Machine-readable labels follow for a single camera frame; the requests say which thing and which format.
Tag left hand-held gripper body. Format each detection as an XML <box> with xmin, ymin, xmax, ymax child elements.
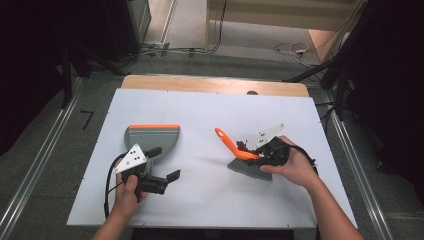
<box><xmin>113</xmin><ymin>143</ymin><xmax>168</xmax><ymax>203</ymax></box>

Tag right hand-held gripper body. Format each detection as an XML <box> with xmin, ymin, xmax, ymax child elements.
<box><xmin>255</xmin><ymin>123</ymin><xmax>290</xmax><ymax>167</ymax></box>

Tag grey dustpan with orange edge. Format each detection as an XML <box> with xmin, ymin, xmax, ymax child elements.
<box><xmin>123</xmin><ymin>124</ymin><xmax>181</xmax><ymax>174</ymax></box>

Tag orange hand brush grey bristles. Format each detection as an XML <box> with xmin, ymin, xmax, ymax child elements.
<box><xmin>214</xmin><ymin>127</ymin><xmax>274</xmax><ymax>182</ymax></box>

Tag person's right hand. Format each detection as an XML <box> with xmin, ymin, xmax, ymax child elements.
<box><xmin>260</xmin><ymin>135</ymin><xmax>321</xmax><ymax>191</ymax></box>

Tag person's left hand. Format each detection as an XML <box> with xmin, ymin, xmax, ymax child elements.
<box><xmin>111</xmin><ymin>173</ymin><xmax>148</xmax><ymax>219</ymax></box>

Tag white board table cover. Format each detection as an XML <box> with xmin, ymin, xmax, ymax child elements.
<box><xmin>66</xmin><ymin>88</ymin><xmax>358</xmax><ymax>230</ymax></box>

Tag wooden table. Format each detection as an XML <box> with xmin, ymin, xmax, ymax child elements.
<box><xmin>120</xmin><ymin>74</ymin><xmax>310</xmax><ymax>98</ymax></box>

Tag black tripod leg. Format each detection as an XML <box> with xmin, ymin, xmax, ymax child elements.
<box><xmin>283</xmin><ymin>56</ymin><xmax>338</xmax><ymax>84</ymax></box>

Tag black stand leg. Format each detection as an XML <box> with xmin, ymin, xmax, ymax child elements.
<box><xmin>61</xmin><ymin>46</ymin><xmax>73</xmax><ymax>110</ymax></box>

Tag grey power strip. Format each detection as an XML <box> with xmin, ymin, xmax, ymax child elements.
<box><xmin>142</xmin><ymin>41</ymin><xmax>171</xmax><ymax>52</ymax></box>

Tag light wooden box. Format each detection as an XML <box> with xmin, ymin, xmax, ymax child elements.
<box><xmin>308</xmin><ymin>29</ymin><xmax>342</xmax><ymax>63</ymax></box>

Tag dark cabinet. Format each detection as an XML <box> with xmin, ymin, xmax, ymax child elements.
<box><xmin>101</xmin><ymin>0</ymin><xmax>152</xmax><ymax>63</ymax></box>

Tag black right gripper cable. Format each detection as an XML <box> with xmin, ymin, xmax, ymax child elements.
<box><xmin>287</xmin><ymin>144</ymin><xmax>320</xmax><ymax>176</ymax></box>

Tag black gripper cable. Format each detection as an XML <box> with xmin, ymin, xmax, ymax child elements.
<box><xmin>287</xmin><ymin>144</ymin><xmax>320</xmax><ymax>176</ymax></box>
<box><xmin>103</xmin><ymin>153</ymin><xmax>127</xmax><ymax>220</ymax></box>

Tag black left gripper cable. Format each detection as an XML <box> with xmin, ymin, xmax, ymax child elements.
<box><xmin>103</xmin><ymin>153</ymin><xmax>127</xmax><ymax>220</ymax></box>

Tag metal floor rail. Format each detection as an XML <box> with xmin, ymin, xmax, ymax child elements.
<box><xmin>322</xmin><ymin>94</ymin><xmax>395</xmax><ymax>240</ymax></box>
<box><xmin>0</xmin><ymin>78</ymin><xmax>84</xmax><ymax>240</ymax></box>

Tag white floor cable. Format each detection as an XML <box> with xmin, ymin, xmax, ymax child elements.
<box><xmin>273</xmin><ymin>42</ymin><xmax>312</xmax><ymax>69</ymax></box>

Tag black floor cable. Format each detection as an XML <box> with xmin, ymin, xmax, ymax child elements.
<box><xmin>139</xmin><ymin>0</ymin><xmax>229</xmax><ymax>56</ymax></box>

